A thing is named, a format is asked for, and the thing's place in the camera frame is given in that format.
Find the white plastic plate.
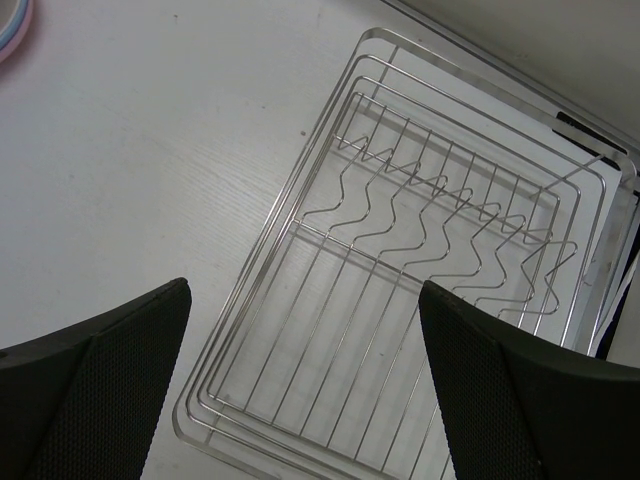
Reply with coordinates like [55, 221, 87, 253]
[0, 0, 20, 31]

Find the metal wire dish rack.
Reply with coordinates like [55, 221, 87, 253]
[173, 28, 639, 479]

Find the pink plastic plate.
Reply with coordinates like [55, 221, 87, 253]
[0, 0, 34, 62]

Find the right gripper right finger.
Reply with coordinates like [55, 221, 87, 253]
[419, 281, 639, 479]

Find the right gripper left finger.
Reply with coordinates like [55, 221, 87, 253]
[1, 278, 192, 479]

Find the blue plastic plate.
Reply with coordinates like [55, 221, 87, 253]
[0, 0, 29, 49]

